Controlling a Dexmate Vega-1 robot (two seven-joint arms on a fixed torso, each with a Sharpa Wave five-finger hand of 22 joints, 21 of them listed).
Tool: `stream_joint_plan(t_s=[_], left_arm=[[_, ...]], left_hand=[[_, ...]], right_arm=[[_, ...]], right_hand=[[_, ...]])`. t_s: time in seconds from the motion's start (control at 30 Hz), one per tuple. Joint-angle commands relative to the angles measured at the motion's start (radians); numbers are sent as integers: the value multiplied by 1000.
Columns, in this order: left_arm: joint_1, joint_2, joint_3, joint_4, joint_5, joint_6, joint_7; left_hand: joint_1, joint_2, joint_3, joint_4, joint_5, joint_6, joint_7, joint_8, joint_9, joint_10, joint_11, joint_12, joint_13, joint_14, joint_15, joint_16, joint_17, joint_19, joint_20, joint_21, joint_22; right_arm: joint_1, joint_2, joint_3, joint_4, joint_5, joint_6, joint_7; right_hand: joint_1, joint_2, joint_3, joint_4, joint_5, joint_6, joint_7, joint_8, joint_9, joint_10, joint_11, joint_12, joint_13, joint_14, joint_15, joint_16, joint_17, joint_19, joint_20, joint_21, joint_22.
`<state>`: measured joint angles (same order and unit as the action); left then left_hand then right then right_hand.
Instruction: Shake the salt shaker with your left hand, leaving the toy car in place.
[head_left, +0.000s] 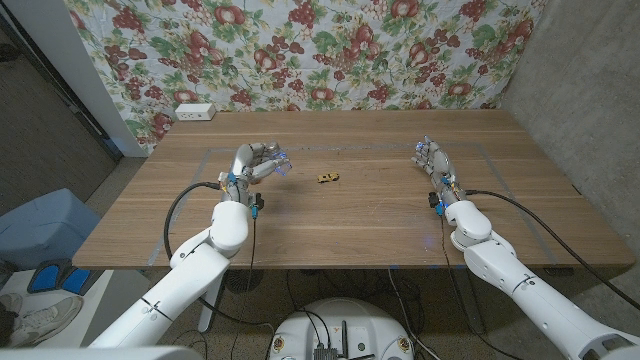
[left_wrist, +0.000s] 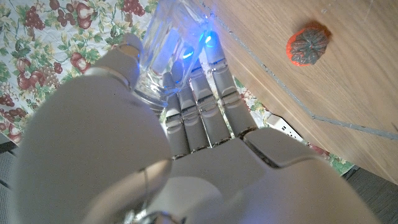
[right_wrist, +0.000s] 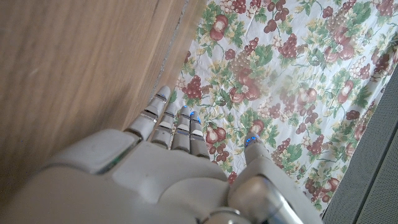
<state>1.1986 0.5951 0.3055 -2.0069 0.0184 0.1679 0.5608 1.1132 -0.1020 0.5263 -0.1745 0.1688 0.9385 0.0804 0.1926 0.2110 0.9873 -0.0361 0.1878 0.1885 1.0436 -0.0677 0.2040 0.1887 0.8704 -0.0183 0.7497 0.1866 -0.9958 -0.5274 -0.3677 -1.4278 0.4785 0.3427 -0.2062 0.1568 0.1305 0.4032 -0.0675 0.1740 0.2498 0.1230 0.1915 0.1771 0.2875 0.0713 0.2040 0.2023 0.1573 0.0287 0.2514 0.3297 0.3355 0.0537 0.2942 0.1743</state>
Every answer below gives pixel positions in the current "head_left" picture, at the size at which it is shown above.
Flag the white door frame post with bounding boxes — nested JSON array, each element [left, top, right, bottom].
[[4, 0, 147, 159]]

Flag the black round table foot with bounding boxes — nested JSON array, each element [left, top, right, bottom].
[[224, 269, 265, 295]]

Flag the clear glass salt shaker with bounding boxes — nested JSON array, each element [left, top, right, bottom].
[[262, 141, 293, 177]]

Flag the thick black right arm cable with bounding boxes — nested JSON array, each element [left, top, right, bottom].
[[464, 189, 640, 312]]

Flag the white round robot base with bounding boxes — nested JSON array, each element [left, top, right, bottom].
[[268, 298, 415, 360]]

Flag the blue grey padded seat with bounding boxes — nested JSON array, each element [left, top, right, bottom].
[[0, 187, 101, 271]]

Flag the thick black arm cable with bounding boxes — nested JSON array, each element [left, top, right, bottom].
[[163, 181, 276, 329], [464, 189, 640, 312]]

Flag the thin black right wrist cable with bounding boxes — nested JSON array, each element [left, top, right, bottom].
[[438, 212, 455, 274]]

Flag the fruit print backdrop cloth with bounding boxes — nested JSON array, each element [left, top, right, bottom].
[[63, 0, 549, 154]]

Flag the white sneaker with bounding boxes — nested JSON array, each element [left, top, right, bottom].
[[0, 292, 85, 349]]

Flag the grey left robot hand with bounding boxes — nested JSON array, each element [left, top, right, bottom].
[[224, 140, 293, 196]]

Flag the grey table leg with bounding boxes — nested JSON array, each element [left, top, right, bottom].
[[452, 267, 486, 335]]

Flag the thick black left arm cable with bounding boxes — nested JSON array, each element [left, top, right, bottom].
[[163, 181, 276, 329]]

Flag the white table leg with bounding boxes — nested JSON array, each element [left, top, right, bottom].
[[198, 279, 225, 334]]

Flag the white power strip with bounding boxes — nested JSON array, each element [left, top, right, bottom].
[[174, 102, 217, 122]]

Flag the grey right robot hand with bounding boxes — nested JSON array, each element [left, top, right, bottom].
[[410, 135, 458, 189]]

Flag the blue and black foot pedal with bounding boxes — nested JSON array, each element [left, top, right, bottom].
[[27, 257, 101, 296]]

